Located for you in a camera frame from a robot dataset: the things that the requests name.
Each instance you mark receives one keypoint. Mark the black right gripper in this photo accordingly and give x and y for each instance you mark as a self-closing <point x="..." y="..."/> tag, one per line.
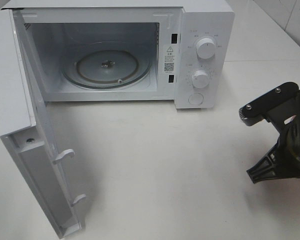
<point x="282" y="161"/>

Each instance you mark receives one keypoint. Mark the round white door button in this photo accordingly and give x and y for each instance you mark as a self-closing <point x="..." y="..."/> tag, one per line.
<point x="196" y="99"/>

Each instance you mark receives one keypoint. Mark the white round knob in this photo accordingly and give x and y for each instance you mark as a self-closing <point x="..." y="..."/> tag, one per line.
<point x="200" y="79"/>
<point x="205" y="47"/>

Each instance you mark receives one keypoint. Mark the white microwave door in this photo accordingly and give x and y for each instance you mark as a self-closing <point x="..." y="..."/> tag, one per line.
<point x="26" y="131"/>

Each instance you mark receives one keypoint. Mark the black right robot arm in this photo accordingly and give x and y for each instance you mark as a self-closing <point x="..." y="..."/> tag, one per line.
<point x="280" y="107"/>

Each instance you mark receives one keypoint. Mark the white microwave oven body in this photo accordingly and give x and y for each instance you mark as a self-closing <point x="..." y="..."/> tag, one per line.
<point x="170" y="27"/>

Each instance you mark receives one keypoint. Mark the glass microwave turntable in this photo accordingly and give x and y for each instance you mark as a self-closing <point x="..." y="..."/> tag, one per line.
<point x="107" y="65"/>

